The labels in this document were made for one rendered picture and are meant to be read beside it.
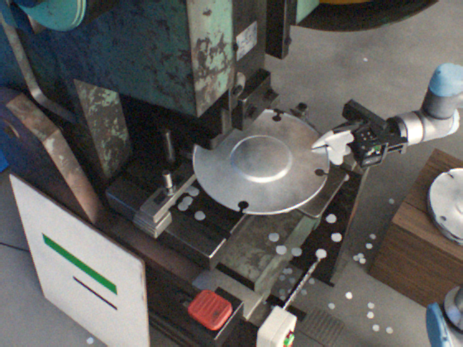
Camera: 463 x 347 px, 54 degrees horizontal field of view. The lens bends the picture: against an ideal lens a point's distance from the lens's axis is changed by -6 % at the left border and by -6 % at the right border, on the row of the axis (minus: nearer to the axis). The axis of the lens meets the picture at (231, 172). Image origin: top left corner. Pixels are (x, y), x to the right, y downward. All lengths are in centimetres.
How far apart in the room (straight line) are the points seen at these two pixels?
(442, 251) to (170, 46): 110
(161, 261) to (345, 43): 194
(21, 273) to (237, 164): 115
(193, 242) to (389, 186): 121
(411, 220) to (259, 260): 64
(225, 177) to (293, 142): 18
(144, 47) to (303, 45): 204
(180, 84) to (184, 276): 50
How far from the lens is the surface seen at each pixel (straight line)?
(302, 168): 103
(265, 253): 106
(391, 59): 271
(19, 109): 111
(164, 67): 70
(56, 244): 145
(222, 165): 102
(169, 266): 108
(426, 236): 153
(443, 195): 161
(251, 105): 91
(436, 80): 109
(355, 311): 174
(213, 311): 88
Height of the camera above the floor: 156
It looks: 51 degrees down
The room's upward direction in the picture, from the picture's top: 2 degrees counter-clockwise
